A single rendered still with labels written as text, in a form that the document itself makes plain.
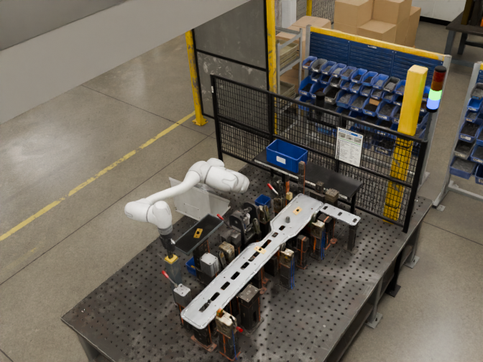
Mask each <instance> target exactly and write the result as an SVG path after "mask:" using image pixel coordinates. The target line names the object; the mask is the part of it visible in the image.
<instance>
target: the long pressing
mask: <svg viewBox="0 0 483 362"><path fill-rule="evenodd" d="M298 206H299V207H300V208H302V210H301V211H300V212H299V214H297V215H296V214H294V213H293V211H294V210H295V209H296V208H297V207H298ZM322 207H323V203H322V202H321V201H319V200H316V199H314V198H312V197H309V196H307V195H304V194H302V193H300V194H298V195H296V196H295V197H294V198H293V199H292V200H291V201H290V202H289V203H288V204H287V205H286V206H285V207H284V208H283V209H282V210H281V211H280V212H279V213H278V214H277V215H276V216H275V217H274V218H273V219H272V220H271V221H270V227H271V231H270V232H269V233H268V234H267V235H266V236H265V238H264V239H263V240H262V241H260V242H255V243H251V244H249V245H248V246H247V247H246V248H245V249H244V250H243V251H242V252H241V253H240V254H239V255H238V256H237V257H236V258H235V259H234V260H233V261H232V262H231V263H230V264H229V265H228V266H227V267H226V268H225V269H224V270H223V271H222V272H221V273H220V274H219V275H218V276H217V277H216V278H215V279H214V280H213V281H212V282H211V283H210V284H209V285H208V286H207V287H206V288H205V289H204V290H203V291H202V292H201V293H200V294H199V295H198V296H197V297H196V298H195V299H193V300H192V301H191V302H190V303H189V304H188V305H187V306H186V307H185V308H184V309H183V310H182V312H181V317H182V319H184V320H185V321H186V322H188V323H190V324H191V325H192V326H194V327H195V328H198V329H204V328H205V327H206V326H207V325H208V324H209V323H210V322H211V321H212V320H213V319H214V318H215V316H216V311H217V310H218V309H219V308H222V309H224V308H225V306H226V305H227V304H228V303H229V302H230V301H231V300H232V299H233V298H234V297H235V296H236V294H237V293H238V292H239V291H240V290H241V289H242V288H243V287H244V286H245V285H246V284H247V283H248V281H249V280H250V279H251V278H252V277H253V276H254V275H255V274H256V273H257V272H258V271H259V270H260V269H261V268H262V267H263V266H264V265H265V264H266V263H267V262H268V261H269V260H270V258H271V257H272V256H273V255H274V254H275V253H276V252H277V251H278V250H279V248H280V244H281V243H282V242H284V243H285V242H286V241H287V240H288V239H290V238H293V237H295V236H297V235H298V234H299V233H300V231H301V230H302V229H303V228H304V227H305V226H306V225H307V224H308V223H309V221H310V220H311V215H312V214H313V213H314V212H315V213H318V212H319V210H320V209H321V208H322ZM300 208H299V209H300ZM311 208H312V209H311ZM287 216H289V217H290V222H289V223H286V217H287ZM281 226H284V227H285V228H284V229H283V230H282V231H281V230H279V228H280V227H281ZM290 227H291V228H290ZM274 233H278V235H277V236H276V237H275V238H273V237H272V235H273V234H274ZM283 234H284V235H283ZM267 240H271V242H270V243H269V244H268V245H267V246H266V248H265V250H266V252H265V253H264V254H262V253H260V254H259V255H258V256H257V257H256V258H255V259H254V260H253V261H248V260H249V259H250V258H251V257H252V256H253V255H254V253H255V252H256V250H254V248H255V247H256V246H258V247H261V246H262V245H263V244H264V243H265V242H266V241H267ZM246 262H248V263H249V265H248V266H247V267H246V268H245V269H244V270H242V269H240V268H241V267H242V266H243V265H244V264H245V263H246ZM236 272H239V273H240V275H239V276H238V277H237V278H236V279H235V280H232V279H231V277H232V276H233V275H234V274H235V273H236ZM224 277H225V278H224ZM226 282H229V283H230V285H229V286H228V287H227V288H226V289H225V290H222V289H221V287H222V286H223V285H224V284H225V283H226ZM217 292H218V293H219V294H220V295H219V296H218V297H217V298H216V299H215V300H214V301H211V303H210V304H208V299H211V298H212V296H214V295H215V293H217ZM206 303H207V304H208V305H209V306H208V307H207V308H206V309H205V310H204V311H203V312H200V311H199V310H200V309H201V308H202V306H204V305H205V304H206Z"/></svg>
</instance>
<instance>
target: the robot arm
mask: <svg viewBox="0 0 483 362"><path fill-rule="evenodd" d="M248 186H249V179H248V178H247V177H246V176H245V175H243V174H241V173H238V172H235V171H233V170H228V169H226V168H225V167H224V163H223V162H222V161H221V160H220V159H215V158H210V159H209V160H208V161H207V162H205V161H199V162H196V163H195V164H194V165H193V166H192V167H191V168H190V169H189V170H188V173H187V174H186V176H185V179H184V181H183V182H182V183H181V184H179V185H177V186H174V187H171V188H169V189H166V190H163V191H161V192H158V193H155V194H154V195H151V196H149V197H148V198H146V199H144V198H143V199H140V200H138V201H135V202H130V203H127V205H126V206H125V209H124V212H125V214H126V216H127V217H129V218H131V219H133V220H136V221H141V222H149V223H153V224H155V225H156V226H157V230H158V233H159V234H160V235H159V237H160V240H161V242H162V245H163V247H164V249H166V250H167V255H168V258H169V259H171V258H172V257H173V251H174V250H175V243H176V242H175V241H173V238H172V235H173V232H172V230H173V226H172V215H171V212H170V208H169V206H168V204H167V203H166V202H165V201H161V200H165V199H168V198H171V197H174V196H176V195H180V194H182V193H184V192H187V191H188V190H189V189H191V188H192V187H197V188H199V189H201V190H204V191H206V192H209V193H212V194H214V195H217V196H219V194H218V193H216V192H215V189H217V190H221V191H224V192H235V193H244V192H246V191H247V188H248ZM153 204H154V205H153Z"/></svg>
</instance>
